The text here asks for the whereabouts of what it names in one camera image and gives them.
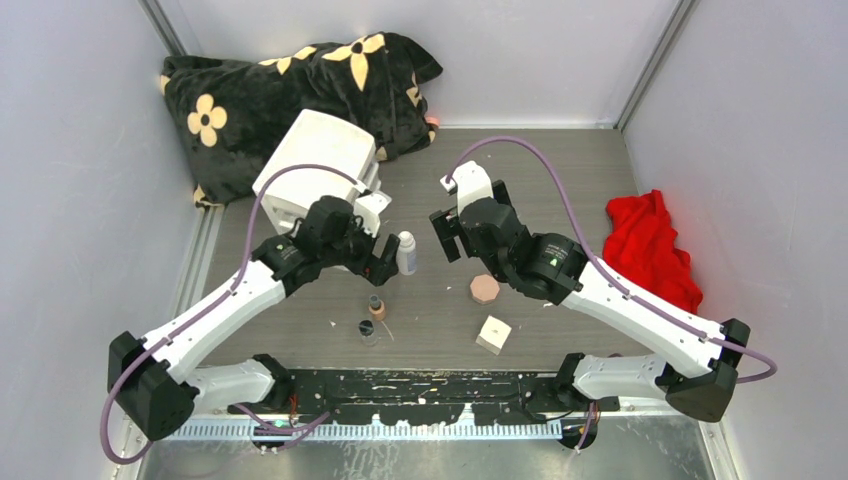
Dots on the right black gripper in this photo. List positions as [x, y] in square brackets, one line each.
[447, 227]

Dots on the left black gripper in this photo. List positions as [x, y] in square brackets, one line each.
[380, 269]

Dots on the white plastic bottle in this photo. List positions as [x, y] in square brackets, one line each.
[406, 257]

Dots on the tan foundation bottle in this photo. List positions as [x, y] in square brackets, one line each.
[377, 308]

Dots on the white plastic drawer organizer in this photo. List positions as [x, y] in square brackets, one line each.
[319, 155]

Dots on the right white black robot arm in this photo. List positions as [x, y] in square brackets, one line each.
[692, 363]

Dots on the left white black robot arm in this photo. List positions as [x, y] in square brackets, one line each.
[157, 379]

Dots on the clear jar black lid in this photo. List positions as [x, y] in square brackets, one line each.
[368, 333]

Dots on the pink octagonal compact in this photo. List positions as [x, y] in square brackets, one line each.
[484, 289]

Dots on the white cube box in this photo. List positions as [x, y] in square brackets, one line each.
[493, 335]

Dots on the red cloth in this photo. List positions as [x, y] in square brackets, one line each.
[642, 247]

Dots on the black floral plush blanket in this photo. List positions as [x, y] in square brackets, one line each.
[231, 115]

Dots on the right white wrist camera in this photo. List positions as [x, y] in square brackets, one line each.
[469, 182]

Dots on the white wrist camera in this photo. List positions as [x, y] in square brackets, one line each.
[469, 182]
[369, 208]

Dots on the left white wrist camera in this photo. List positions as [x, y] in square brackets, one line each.
[369, 208]

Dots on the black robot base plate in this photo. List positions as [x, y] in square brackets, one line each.
[421, 397]

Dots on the aluminium frame rail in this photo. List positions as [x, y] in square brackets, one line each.
[229, 422]

